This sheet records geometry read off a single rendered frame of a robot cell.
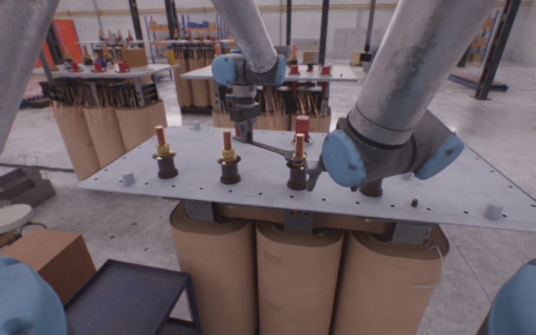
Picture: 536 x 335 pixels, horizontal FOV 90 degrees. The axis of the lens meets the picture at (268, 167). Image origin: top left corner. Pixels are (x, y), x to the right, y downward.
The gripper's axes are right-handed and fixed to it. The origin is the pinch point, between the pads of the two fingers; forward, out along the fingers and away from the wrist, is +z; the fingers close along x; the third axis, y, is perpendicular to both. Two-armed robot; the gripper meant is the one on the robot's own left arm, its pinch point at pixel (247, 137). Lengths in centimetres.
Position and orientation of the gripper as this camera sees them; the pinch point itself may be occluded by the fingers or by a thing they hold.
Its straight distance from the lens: 113.8
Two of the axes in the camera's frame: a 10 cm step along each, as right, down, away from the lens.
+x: 6.3, -3.6, 6.9
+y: 7.8, 2.8, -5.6
